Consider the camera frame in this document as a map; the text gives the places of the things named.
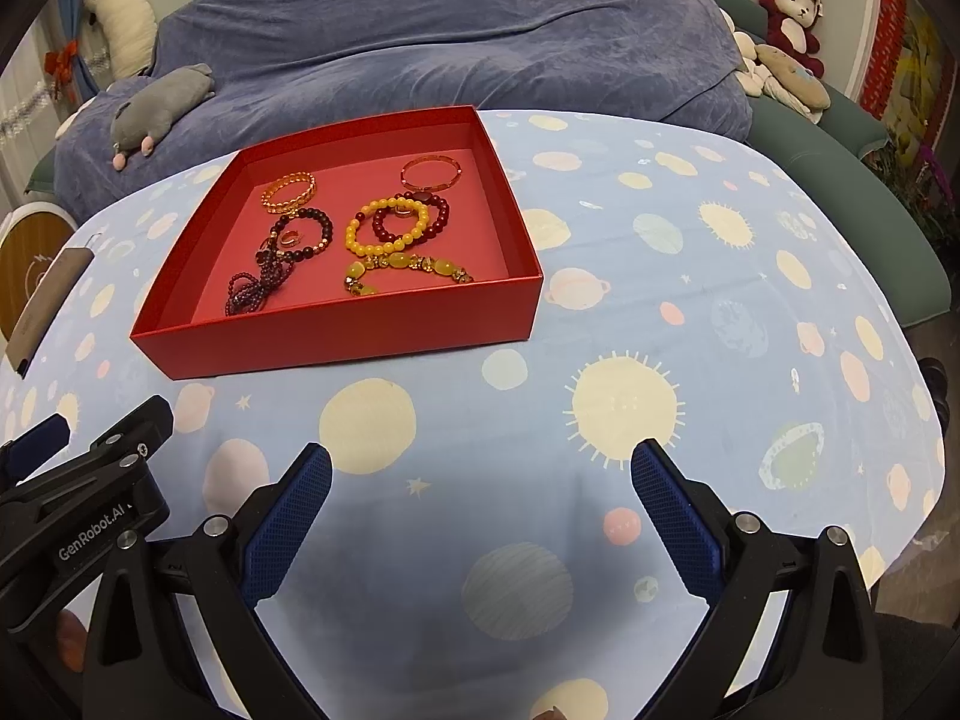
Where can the person's left hand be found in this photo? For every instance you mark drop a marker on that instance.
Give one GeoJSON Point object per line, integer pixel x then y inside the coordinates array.
{"type": "Point", "coordinates": [73, 637]}

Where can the beige plush toy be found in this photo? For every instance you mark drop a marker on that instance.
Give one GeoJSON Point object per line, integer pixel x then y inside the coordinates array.
{"type": "Point", "coordinates": [795, 79]}

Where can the planet print tablecloth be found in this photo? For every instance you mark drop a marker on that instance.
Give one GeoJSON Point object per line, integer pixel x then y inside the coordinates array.
{"type": "Point", "coordinates": [675, 315]}

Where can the red cardboard box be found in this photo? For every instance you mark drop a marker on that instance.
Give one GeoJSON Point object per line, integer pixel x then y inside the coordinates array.
{"type": "Point", "coordinates": [337, 337]}

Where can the long white plush toy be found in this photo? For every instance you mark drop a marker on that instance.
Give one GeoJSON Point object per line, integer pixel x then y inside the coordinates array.
{"type": "Point", "coordinates": [127, 30]}

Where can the potted flowers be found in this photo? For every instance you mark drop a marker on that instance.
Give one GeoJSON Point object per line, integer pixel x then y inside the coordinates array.
{"type": "Point", "coordinates": [919, 187]}

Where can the red plush monkey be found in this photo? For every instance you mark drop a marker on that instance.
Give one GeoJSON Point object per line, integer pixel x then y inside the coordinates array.
{"type": "Point", "coordinates": [787, 30]}

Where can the round wooden disc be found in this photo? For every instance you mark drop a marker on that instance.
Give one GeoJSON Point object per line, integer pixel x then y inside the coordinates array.
{"type": "Point", "coordinates": [22, 255]}

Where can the braided gold bangle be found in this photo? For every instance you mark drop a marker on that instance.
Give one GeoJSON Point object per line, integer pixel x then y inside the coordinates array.
{"type": "Point", "coordinates": [307, 191]}

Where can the small white plush toy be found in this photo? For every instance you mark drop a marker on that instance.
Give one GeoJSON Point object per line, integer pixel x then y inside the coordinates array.
{"type": "Point", "coordinates": [746, 64]}

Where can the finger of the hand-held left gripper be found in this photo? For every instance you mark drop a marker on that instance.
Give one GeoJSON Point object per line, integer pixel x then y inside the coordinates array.
{"type": "Point", "coordinates": [135, 427]}
{"type": "Point", "coordinates": [41, 439]}

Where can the red wall banner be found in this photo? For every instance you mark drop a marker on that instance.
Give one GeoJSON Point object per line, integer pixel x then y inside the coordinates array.
{"type": "Point", "coordinates": [885, 37]}

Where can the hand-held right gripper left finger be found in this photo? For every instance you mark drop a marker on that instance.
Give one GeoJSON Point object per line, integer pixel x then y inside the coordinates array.
{"type": "Point", "coordinates": [289, 532]}

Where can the thin gold bangle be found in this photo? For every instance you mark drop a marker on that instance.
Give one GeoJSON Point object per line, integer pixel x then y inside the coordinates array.
{"type": "Point", "coordinates": [455, 169]}

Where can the brown case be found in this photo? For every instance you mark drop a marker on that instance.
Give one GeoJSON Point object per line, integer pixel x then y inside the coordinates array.
{"type": "Point", "coordinates": [45, 300]}

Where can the grey plush mouse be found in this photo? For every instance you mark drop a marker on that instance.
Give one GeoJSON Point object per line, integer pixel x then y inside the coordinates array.
{"type": "Point", "coordinates": [157, 109]}

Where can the yellow wall poster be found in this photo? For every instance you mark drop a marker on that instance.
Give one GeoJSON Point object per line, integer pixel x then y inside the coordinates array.
{"type": "Point", "coordinates": [919, 82]}

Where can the blue-grey blanket covered sofa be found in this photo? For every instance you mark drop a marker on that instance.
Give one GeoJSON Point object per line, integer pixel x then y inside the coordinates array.
{"type": "Point", "coordinates": [450, 37]}

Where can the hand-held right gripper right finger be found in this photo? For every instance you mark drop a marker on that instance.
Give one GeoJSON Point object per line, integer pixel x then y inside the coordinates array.
{"type": "Point", "coordinates": [675, 525]}

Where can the green sofa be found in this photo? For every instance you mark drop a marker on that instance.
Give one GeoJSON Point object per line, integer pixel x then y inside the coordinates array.
{"type": "Point", "coordinates": [847, 187]}

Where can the red ribbon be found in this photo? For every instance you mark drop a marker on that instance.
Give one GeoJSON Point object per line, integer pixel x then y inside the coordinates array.
{"type": "Point", "coordinates": [60, 60]}

